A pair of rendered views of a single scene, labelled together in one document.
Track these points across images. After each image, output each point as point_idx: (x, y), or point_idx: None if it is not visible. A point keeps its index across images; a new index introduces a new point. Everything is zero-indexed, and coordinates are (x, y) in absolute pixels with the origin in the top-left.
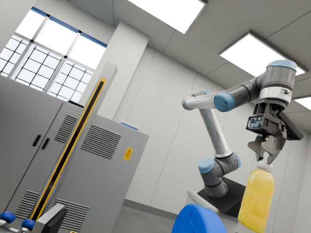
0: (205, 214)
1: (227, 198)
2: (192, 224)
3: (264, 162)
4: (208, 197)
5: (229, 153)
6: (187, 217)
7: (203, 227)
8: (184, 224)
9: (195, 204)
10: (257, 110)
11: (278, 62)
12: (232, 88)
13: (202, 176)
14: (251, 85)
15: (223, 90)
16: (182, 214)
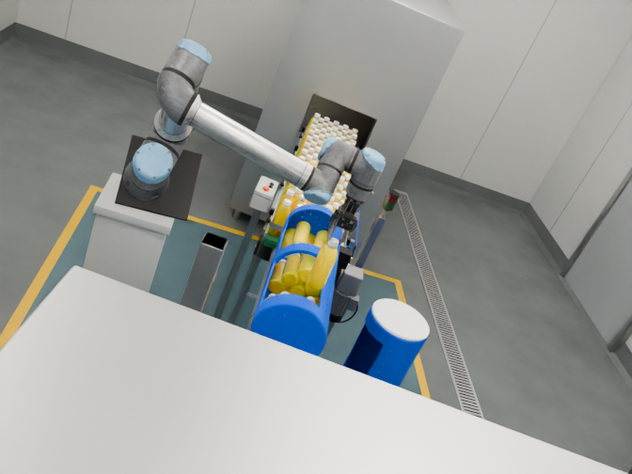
0: (309, 308)
1: (177, 190)
2: (294, 317)
3: (337, 244)
4: (144, 201)
5: (191, 127)
6: (283, 314)
7: (313, 318)
8: (280, 319)
9: (293, 303)
10: (350, 213)
11: (379, 166)
12: (331, 180)
13: (147, 185)
14: (343, 167)
15: (322, 181)
16: (271, 311)
